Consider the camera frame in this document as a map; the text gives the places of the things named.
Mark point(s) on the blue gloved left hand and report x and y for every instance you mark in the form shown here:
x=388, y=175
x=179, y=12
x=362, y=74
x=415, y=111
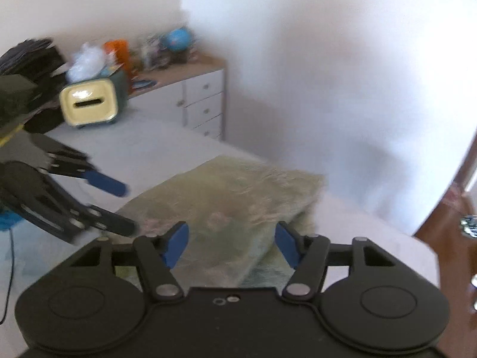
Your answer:
x=8, y=218

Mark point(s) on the yellow tissue box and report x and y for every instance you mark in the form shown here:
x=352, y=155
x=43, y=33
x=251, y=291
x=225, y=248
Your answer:
x=91, y=102

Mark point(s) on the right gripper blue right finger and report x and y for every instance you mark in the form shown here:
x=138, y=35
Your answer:
x=308, y=258

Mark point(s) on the blue globe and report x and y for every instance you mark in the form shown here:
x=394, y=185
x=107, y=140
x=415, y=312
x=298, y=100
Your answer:
x=179, y=42

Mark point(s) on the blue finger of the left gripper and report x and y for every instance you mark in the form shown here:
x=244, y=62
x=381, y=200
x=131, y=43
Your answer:
x=95, y=178

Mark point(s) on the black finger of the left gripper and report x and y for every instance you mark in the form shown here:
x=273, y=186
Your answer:
x=93, y=217

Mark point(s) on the pile of dark clothes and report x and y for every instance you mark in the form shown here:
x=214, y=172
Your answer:
x=33, y=74

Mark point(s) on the green embroidered sheer garment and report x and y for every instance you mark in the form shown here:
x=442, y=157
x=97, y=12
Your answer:
x=231, y=206

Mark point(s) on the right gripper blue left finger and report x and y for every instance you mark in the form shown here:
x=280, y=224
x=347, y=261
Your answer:
x=156, y=256

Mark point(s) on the white drawer cabinet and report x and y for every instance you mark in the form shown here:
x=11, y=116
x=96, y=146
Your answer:
x=192, y=95

